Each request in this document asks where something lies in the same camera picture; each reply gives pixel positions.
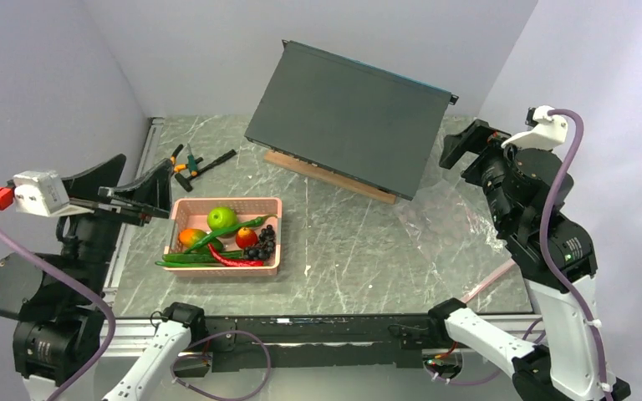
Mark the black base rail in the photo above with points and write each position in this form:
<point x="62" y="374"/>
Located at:
<point x="313" y="341"/>

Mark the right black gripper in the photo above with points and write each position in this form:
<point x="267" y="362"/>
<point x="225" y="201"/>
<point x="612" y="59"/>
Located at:
<point x="479" y="137"/>

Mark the red chili pepper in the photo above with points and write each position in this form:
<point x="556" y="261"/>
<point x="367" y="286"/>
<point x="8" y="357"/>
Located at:
<point x="232" y="262"/>

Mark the wooden board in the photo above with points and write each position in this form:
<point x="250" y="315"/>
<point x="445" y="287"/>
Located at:
<point x="318" y="173"/>

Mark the green cucumber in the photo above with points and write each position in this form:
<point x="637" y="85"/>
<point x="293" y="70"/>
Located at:
<point x="194" y="260"/>

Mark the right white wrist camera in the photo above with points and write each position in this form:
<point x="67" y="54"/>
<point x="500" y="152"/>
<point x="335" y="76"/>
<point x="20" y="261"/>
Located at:
<point x="547" y="132"/>

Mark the aluminium frame rail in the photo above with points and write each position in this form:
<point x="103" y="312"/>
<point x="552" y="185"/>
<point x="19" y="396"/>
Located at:
<point x="133" y="195"/>

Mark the green lime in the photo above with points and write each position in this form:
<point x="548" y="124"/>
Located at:
<point x="221" y="217"/>

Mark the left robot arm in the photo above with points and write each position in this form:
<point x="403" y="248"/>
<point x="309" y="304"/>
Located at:
<point x="63" y="323"/>

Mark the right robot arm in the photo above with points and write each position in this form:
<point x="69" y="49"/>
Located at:
<point x="525" y="187"/>

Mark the dark grey rack box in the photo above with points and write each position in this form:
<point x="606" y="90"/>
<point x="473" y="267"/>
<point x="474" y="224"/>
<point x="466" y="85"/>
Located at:
<point x="350" y="118"/>

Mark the green handled screwdriver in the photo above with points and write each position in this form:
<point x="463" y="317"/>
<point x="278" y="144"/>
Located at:
<point x="191" y="163"/>

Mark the clear zip top bag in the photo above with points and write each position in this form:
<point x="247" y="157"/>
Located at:
<point x="456" y="238"/>

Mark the pink plastic basket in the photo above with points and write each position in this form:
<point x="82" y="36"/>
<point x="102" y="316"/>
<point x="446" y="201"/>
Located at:
<point x="192" y="213"/>

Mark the long green chili pepper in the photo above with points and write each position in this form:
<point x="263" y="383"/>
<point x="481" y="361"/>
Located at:
<point x="256" y="222"/>

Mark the orange green mango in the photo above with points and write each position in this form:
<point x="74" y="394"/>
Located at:
<point x="190" y="236"/>

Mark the black T-handle tool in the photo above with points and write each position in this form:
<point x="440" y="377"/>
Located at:
<point x="186" y="181"/>

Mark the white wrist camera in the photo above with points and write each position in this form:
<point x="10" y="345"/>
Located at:
<point x="39" y="193"/>
<point x="547" y="132"/>

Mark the orange handled pliers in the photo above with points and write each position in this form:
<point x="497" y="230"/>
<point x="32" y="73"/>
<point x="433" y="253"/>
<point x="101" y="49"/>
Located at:
<point x="174" y="157"/>

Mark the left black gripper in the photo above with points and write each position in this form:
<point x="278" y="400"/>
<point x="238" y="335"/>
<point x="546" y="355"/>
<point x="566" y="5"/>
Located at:
<point x="150" y="194"/>

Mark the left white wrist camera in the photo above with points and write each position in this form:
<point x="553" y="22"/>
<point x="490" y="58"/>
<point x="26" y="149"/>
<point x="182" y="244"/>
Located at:
<point x="39" y="193"/>

